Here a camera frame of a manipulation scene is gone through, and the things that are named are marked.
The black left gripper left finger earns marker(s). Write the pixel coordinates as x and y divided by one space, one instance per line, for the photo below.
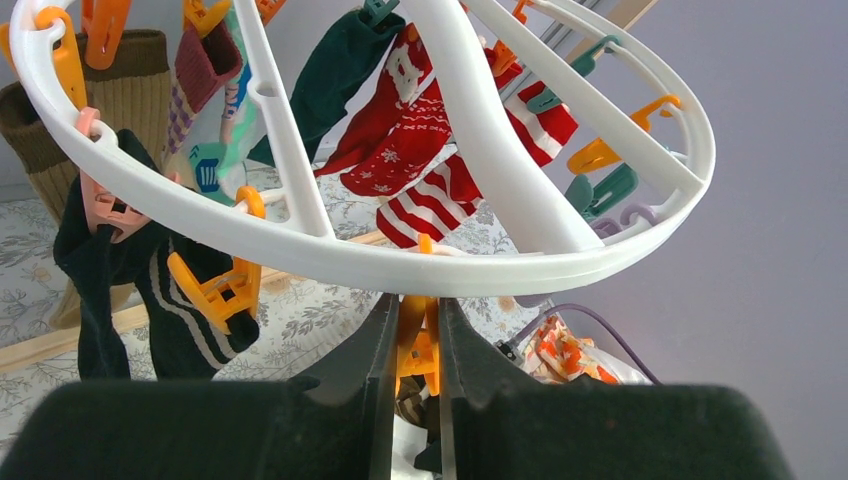
338 420

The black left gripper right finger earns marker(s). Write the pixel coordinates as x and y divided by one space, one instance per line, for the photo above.
486 404

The orange clothes peg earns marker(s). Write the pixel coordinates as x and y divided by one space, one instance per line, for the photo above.
418 347

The wooden hanger rack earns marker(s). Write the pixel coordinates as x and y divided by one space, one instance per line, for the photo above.
496 147

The floral table mat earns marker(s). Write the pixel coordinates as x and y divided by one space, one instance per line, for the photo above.
300 321

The floral orange bag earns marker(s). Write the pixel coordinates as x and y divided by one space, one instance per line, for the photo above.
554 354

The black striped sock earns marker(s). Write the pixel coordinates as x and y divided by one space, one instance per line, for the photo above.
182 342

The teal clothes peg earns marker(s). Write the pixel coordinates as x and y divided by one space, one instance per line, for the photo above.
591 201

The red snowflake sock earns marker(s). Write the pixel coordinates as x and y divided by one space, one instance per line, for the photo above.
390 141

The teal patterned sock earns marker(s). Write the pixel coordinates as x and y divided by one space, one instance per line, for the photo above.
227 130

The pink clothes peg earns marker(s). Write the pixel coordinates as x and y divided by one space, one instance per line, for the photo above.
103 208

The dark green sock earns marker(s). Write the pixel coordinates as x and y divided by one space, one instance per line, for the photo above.
343 59

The maroon purple striped sock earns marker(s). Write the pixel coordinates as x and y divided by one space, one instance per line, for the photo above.
203 65

